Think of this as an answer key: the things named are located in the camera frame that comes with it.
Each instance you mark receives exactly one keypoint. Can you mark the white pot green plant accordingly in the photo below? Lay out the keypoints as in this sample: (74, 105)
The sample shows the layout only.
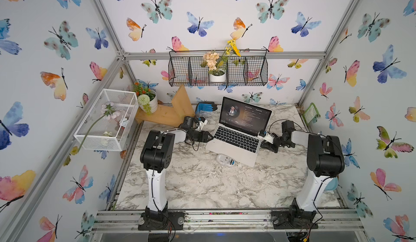
(146, 96)

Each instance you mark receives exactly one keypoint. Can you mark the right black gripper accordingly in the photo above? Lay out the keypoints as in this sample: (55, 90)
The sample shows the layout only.
(268, 146)

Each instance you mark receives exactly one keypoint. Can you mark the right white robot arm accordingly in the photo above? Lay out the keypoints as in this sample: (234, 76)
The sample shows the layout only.
(325, 162)

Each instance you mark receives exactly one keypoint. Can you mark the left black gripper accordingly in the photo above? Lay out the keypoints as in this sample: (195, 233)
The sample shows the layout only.
(203, 138)

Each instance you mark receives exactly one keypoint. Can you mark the black wire wall basket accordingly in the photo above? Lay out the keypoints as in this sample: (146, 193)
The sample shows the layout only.
(250, 69)

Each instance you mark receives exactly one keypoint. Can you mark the white wire cage box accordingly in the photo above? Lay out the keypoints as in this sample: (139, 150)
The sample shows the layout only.
(108, 121)

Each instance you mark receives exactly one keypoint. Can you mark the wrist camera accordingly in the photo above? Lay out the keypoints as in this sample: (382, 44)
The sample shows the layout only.
(266, 136)
(202, 121)

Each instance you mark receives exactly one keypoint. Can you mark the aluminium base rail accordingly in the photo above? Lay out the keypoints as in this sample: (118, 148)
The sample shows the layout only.
(227, 220)

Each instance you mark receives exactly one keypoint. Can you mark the silver laptop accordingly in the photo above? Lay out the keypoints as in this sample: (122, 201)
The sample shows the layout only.
(236, 134)

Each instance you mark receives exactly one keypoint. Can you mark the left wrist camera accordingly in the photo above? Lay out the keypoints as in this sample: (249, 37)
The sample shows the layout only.
(202, 121)

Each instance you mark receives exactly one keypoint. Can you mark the white pot peach flowers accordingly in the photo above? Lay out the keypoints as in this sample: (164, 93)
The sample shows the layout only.
(217, 63)

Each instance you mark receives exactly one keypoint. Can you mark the light blue plastic object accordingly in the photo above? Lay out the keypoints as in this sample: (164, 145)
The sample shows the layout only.
(332, 185)

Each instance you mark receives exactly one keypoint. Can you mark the wooden corner shelf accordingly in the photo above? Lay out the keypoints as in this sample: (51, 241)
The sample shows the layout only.
(170, 115)

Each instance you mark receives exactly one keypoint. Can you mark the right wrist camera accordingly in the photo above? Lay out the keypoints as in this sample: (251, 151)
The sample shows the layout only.
(266, 136)

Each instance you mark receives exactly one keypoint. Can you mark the white wireless mouse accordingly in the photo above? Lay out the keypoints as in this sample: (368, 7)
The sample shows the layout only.
(225, 160)

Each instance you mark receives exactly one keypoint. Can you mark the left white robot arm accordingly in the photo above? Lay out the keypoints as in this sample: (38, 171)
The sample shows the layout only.
(156, 157)

